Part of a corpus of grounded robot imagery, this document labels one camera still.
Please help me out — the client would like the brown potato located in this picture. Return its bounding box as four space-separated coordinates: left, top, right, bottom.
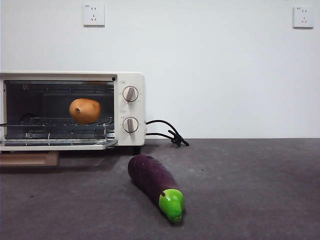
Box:
69 98 102 125

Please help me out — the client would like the white glass oven door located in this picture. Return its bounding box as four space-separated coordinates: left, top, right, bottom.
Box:
0 138 119 168

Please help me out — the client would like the white oven knob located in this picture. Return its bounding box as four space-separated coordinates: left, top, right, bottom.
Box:
122 116 140 136
122 86 140 103

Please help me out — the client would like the white toaster oven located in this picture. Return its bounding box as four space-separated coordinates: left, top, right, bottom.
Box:
0 71 146 154

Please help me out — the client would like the purple eggplant green stem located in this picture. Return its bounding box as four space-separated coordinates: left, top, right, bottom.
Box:
127 153 185 223

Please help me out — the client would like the black power cable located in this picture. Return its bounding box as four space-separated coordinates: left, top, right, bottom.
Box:
145 119 190 148

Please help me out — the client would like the metal wire oven rack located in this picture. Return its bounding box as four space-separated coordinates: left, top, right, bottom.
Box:
0 116 115 129

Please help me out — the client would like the white wall socket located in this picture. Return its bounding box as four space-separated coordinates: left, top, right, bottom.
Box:
83 4 106 28
292 6 315 30

